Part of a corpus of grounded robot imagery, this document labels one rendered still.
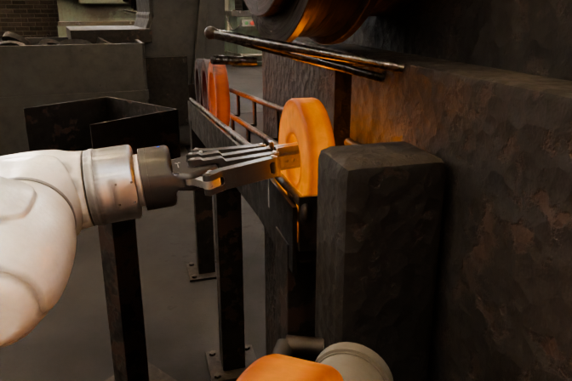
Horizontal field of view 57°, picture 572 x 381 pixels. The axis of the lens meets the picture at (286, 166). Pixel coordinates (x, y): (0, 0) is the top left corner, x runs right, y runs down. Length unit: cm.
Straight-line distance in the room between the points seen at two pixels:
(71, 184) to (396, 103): 36
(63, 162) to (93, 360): 106
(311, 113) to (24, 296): 36
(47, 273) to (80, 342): 125
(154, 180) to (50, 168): 11
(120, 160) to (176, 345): 106
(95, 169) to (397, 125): 33
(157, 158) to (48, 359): 112
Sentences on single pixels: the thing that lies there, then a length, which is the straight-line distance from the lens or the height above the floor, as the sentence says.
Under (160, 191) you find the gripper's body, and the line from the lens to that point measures 63.
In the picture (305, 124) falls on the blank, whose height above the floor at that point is 79.
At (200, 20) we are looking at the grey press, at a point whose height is 84.
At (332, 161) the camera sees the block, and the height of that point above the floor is 79.
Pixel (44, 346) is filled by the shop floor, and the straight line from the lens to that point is 174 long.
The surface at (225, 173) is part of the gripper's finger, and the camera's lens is 61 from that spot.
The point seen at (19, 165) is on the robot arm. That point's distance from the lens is 62.
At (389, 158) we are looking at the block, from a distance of 47.
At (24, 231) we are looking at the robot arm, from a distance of 48.
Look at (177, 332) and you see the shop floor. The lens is 169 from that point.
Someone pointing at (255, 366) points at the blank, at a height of 78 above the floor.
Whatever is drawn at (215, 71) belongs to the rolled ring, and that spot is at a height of 77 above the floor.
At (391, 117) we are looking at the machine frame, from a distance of 59.
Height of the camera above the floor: 93
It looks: 17 degrees down
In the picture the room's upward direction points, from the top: straight up
